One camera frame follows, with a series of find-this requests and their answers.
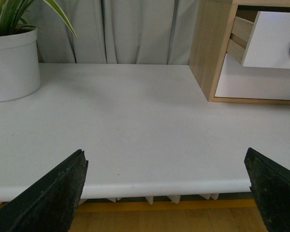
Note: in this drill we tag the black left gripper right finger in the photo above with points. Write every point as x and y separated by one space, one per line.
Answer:
270 185

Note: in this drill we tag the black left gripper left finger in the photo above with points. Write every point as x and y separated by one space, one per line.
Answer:
50 204

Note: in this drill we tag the white drawer with black handle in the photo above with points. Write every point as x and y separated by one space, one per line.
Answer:
263 43

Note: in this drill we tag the white lower drawer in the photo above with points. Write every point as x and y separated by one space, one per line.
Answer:
237 81

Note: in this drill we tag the wooden drawer cabinet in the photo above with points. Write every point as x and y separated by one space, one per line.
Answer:
212 32

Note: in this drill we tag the white table skirt cloth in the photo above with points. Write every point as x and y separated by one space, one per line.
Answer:
151 199

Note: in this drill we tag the white round plant pot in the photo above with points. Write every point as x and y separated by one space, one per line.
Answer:
19 66

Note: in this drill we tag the green striped houseplant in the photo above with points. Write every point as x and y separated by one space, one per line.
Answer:
12 18

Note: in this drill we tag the grey backdrop curtain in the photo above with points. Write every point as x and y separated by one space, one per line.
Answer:
116 31

